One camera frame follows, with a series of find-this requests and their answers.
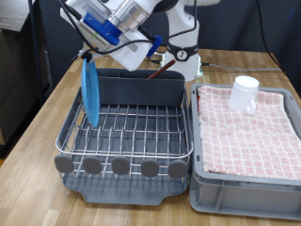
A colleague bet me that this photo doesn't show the grey plastic crate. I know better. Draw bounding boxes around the grey plastic crate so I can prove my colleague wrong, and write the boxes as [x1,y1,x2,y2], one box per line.
[189,83,301,220]

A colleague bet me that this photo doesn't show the grey plastic drain tray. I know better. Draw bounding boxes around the grey plastic drain tray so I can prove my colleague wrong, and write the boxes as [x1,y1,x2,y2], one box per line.
[57,84,191,206]

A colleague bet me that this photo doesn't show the wooden shelf board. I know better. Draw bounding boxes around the wooden shelf board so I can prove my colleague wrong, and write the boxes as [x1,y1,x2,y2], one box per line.
[0,0,35,32]

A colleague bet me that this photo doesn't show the blue plastic plate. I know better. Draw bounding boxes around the blue plastic plate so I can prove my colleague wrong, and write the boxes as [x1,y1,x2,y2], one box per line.
[80,56,102,128]

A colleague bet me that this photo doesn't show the black metal pole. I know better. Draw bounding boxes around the black metal pole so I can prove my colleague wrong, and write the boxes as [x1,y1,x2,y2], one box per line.
[27,0,45,106]

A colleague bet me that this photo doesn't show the hanging black cable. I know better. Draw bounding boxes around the hanging black cable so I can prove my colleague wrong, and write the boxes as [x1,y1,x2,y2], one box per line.
[255,0,288,74]

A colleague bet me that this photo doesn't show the pink checked towel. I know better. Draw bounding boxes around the pink checked towel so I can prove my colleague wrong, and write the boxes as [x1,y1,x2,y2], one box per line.
[197,84,301,182]

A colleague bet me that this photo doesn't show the white mug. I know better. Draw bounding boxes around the white mug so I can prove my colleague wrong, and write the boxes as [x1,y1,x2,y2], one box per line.
[228,75,261,115]

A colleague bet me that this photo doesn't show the black cable on table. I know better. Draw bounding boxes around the black cable on table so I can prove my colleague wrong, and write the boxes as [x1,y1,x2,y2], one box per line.
[69,46,167,65]

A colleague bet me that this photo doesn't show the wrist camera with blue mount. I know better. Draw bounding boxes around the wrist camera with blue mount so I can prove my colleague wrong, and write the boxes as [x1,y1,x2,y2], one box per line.
[78,12,121,53]

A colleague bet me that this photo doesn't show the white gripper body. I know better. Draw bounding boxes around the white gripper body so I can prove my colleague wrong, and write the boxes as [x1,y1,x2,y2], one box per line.
[59,0,151,73]

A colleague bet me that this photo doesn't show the blue cable clip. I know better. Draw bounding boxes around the blue cable clip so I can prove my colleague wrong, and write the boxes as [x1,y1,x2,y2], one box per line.
[146,35,164,58]

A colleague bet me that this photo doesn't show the dark grey cutlery caddy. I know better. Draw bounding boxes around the dark grey cutlery caddy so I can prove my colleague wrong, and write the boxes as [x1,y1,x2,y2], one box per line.
[95,68,186,107]

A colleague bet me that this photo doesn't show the metal wire dish rack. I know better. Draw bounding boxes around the metal wire dish rack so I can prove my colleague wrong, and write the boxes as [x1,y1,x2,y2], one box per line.
[54,83,195,185]

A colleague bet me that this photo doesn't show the red-brown wooden spoon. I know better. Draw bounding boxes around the red-brown wooden spoon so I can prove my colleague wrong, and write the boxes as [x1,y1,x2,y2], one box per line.
[148,59,177,80]

